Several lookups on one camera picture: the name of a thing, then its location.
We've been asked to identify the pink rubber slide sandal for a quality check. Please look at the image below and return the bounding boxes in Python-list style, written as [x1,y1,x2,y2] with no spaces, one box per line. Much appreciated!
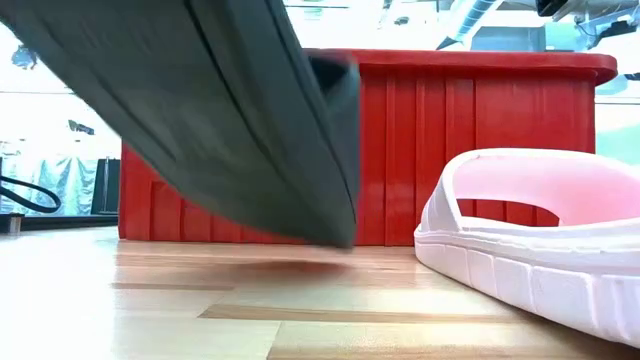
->
[413,147,640,350]

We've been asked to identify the black rubber slide sandal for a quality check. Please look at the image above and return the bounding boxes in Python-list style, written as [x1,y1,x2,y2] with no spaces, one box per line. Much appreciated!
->
[0,0,362,250]

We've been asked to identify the red plastic bin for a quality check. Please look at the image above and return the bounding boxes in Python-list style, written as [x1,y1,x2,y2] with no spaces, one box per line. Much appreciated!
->
[116,48,619,248]

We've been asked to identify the dark upright panel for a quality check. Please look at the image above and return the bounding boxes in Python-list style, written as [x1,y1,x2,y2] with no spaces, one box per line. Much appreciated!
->
[90,158,122,217]

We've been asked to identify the translucent plastic sheeting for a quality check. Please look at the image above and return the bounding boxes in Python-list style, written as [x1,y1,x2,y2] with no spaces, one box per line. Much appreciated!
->
[0,149,100,217]

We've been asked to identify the ribbed ceiling air duct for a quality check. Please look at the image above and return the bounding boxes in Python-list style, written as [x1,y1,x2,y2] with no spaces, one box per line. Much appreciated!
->
[435,0,503,52]

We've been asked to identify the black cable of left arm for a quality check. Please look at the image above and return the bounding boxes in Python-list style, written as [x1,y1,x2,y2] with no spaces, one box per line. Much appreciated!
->
[0,157,63,215]

